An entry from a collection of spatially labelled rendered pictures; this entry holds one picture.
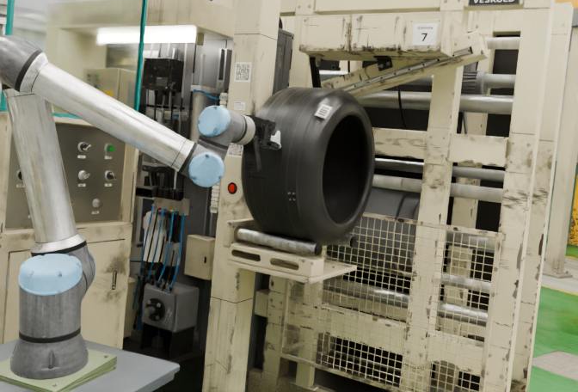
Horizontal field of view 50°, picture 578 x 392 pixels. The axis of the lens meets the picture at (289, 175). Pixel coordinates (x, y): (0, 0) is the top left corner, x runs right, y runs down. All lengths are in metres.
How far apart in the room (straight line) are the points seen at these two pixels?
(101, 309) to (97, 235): 0.28
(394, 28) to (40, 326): 1.59
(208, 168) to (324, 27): 1.12
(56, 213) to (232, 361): 1.04
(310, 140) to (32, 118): 0.84
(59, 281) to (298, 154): 0.84
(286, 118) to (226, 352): 0.97
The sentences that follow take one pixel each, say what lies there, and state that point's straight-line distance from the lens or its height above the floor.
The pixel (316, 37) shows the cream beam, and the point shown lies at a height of 1.69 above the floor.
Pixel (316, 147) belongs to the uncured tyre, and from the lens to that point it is 2.02.
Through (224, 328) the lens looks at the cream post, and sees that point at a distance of 2.48.
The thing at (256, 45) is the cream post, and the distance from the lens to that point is 2.38.
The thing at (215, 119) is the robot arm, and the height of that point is 1.30.
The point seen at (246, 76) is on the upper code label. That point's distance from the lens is 2.38.
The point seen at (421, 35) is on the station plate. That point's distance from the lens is 2.36.
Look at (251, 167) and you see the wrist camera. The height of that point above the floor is 1.17.
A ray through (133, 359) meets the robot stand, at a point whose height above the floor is 0.60.
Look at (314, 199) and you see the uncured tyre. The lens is 2.04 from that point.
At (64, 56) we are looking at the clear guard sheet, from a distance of 2.17.
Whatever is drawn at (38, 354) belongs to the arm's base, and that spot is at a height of 0.68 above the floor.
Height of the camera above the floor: 1.26
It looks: 3 degrees down
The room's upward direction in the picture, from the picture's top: 5 degrees clockwise
